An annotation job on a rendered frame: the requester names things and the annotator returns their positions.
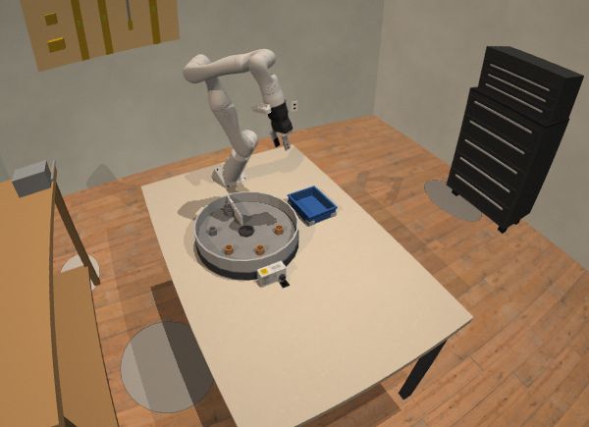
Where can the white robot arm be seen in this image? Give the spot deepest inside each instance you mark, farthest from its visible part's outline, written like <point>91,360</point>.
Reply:
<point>201,69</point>

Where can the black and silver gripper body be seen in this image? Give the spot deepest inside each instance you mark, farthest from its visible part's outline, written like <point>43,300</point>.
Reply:
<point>276,103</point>

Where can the blue crate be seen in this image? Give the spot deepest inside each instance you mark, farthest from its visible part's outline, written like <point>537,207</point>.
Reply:
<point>312,205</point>

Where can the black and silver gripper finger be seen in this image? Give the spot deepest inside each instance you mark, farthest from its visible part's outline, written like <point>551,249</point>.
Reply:
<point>275,138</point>
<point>286,141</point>

